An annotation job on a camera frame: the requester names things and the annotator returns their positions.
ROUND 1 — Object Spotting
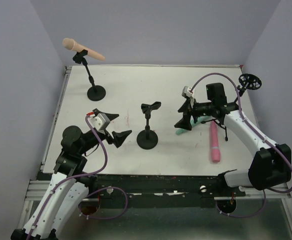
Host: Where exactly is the teal toy microphone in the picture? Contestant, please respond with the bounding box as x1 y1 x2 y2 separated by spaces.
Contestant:
175 116 211 136

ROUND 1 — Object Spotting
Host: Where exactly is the beige toy microphone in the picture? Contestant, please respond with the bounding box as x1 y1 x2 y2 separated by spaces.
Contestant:
62 38 105 61

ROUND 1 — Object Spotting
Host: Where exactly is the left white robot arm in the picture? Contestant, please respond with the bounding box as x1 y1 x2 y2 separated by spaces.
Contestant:
11 109 131 240

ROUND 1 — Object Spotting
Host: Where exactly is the black tripod microphone stand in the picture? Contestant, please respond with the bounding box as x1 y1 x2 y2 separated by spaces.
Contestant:
205 73 262 141

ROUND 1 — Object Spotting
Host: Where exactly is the pink toy microphone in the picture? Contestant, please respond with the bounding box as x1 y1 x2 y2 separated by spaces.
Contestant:
210 121 221 163

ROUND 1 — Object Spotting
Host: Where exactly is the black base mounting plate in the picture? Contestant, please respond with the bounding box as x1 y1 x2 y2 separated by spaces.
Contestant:
82 174 245 209

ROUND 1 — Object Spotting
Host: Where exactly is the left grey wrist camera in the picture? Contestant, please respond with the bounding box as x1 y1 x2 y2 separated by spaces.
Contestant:
86 113 110 134

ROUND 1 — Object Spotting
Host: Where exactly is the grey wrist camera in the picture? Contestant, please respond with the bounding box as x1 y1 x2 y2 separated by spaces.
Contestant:
86 113 110 134
181 86 193 99

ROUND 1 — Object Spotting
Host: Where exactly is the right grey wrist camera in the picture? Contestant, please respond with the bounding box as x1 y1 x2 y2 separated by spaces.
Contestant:
181 86 193 99

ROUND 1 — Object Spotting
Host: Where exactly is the aluminium frame rail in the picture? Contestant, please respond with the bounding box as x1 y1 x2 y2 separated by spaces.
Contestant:
17 66 72 229

